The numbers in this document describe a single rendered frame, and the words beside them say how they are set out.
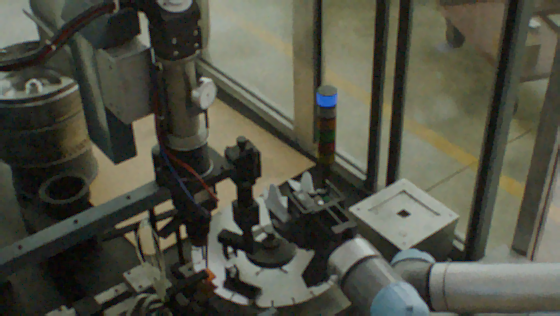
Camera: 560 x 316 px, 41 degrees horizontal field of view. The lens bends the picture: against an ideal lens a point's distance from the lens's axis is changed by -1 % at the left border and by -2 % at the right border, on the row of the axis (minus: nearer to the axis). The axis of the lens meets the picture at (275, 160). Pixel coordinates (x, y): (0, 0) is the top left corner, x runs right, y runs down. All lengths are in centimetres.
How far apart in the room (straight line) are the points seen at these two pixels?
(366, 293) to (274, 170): 112
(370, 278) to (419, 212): 75
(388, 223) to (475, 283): 63
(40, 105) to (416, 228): 93
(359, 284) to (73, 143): 112
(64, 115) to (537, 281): 124
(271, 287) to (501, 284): 55
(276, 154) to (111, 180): 47
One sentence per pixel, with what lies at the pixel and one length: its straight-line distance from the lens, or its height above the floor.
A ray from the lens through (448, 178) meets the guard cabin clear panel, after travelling 179.
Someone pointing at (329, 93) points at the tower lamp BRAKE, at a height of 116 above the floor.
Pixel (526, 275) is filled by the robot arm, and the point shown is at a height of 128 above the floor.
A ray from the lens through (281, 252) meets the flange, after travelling 155.
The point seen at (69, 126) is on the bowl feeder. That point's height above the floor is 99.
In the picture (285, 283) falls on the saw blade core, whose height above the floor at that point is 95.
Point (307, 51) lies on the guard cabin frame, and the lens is 199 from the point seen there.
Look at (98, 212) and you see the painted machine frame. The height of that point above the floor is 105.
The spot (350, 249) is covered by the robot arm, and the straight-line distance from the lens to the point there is 105.
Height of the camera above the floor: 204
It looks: 37 degrees down
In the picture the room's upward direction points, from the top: 2 degrees counter-clockwise
